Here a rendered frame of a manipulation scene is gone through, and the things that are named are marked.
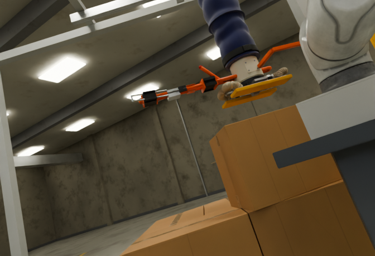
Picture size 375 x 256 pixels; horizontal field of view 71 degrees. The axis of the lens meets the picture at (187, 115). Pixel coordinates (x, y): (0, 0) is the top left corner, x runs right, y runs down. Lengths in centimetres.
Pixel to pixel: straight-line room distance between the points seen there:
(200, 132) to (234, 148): 1037
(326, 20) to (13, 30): 605
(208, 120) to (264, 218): 1030
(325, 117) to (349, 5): 27
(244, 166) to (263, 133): 19
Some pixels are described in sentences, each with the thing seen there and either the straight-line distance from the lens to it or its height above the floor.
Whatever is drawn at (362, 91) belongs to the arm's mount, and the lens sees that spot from 77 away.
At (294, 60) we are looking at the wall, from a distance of 1107.
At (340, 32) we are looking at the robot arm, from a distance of 70.
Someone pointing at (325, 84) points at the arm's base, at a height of 89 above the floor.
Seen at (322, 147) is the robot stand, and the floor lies 73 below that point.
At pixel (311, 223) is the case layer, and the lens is 134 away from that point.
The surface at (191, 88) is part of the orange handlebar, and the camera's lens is 147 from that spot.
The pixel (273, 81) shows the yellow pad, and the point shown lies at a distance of 150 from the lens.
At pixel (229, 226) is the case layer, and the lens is 127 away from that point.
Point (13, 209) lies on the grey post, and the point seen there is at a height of 109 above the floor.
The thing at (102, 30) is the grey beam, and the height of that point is 310.
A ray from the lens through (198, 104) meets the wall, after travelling 1173.
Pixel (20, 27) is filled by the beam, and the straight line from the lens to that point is 620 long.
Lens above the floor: 74
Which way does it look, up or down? 14 degrees up
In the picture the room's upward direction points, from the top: 18 degrees counter-clockwise
